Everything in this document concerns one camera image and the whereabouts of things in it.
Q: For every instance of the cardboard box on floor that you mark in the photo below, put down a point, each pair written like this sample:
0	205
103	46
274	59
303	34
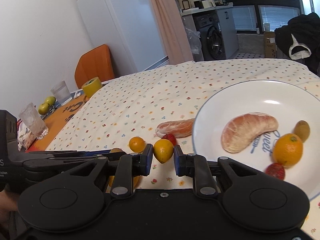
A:
270	45

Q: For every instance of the orange mandarin in plate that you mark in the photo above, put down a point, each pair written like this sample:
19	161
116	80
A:
288	150

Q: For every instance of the red strawberry in plate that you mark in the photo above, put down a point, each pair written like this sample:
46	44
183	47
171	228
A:
276	170

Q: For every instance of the clear drinking glass far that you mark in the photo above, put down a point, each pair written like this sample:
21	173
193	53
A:
62	93

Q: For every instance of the orange cat placemat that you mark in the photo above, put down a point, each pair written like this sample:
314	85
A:
56	122

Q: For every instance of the red cherry tomato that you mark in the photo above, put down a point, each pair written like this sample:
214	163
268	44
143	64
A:
171	138

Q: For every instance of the white refrigerator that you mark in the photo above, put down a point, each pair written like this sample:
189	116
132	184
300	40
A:
130	30

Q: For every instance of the grey washing machine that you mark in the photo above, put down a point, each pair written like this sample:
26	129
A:
210	36

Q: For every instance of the black and white garment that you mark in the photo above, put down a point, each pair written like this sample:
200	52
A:
299	40

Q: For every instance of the peeled pomelo segment in plate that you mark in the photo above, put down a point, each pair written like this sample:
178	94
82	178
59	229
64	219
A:
239	132

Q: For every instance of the small orange kumquat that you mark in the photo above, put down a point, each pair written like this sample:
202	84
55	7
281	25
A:
137	144

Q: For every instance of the white kitchen counter cabinet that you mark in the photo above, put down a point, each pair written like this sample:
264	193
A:
228	31

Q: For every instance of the pink curtain left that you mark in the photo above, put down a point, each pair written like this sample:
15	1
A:
172	31

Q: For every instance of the clear drinking glass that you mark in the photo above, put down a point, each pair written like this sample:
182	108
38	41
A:
62	93
32	119

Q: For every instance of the yellow tape roll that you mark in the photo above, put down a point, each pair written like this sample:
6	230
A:
91	87

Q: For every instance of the green apple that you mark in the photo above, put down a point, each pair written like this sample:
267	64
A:
43	108
51	100

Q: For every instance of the clear drinking glass near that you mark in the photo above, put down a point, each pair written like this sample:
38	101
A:
32	119

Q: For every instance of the orange chair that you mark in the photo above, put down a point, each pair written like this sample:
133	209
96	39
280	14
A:
94	63

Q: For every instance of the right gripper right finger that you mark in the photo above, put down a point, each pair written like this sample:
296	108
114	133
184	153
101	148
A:
195	167

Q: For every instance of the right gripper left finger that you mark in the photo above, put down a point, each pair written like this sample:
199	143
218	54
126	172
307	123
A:
134	164

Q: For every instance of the brown kiwi on cloth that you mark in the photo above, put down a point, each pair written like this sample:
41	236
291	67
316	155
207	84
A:
116	150

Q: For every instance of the person's left hand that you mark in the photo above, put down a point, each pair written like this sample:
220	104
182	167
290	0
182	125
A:
8	204

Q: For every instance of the brown kiwi in plate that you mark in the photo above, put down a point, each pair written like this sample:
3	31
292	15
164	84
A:
302	130

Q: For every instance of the white plate blue rim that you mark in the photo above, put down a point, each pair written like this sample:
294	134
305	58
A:
287	103

